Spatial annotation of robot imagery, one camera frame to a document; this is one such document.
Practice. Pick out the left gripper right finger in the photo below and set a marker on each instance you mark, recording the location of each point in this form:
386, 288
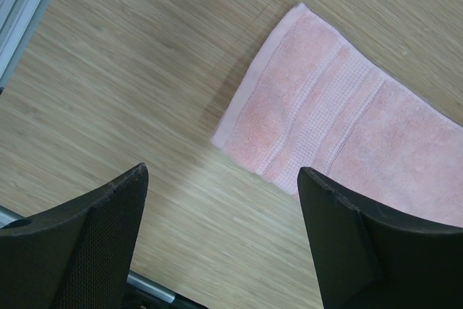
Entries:
369, 255

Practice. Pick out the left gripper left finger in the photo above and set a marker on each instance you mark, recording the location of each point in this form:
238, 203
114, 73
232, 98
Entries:
76, 254

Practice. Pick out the light pink towel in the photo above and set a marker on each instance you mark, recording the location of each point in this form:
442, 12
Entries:
311, 99

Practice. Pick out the aluminium front rail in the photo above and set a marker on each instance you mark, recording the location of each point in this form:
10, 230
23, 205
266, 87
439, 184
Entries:
19, 19

